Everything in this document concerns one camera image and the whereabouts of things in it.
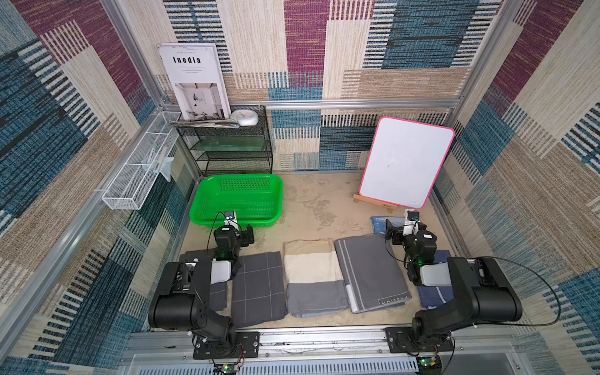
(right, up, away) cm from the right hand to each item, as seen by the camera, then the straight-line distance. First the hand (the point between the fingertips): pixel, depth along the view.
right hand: (401, 217), depth 91 cm
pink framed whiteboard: (+2, +22, +3) cm, 22 cm away
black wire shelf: (-66, +25, +1) cm, 71 cm away
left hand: (-65, -4, +3) cm, 65 cm away
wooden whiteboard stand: (-13, +7, +14) cm, 20 cm away
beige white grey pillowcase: (-34, -22, -5) cm, 41 cm away
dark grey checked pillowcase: (-54, -26, -8) cm, 60 cm away
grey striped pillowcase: (-11, -23, 0) cm, 25 cm away
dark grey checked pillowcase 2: (-68, -26, -8) cm, 73 cm away
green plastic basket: (-60, +7, +19) cm, 63 cm away
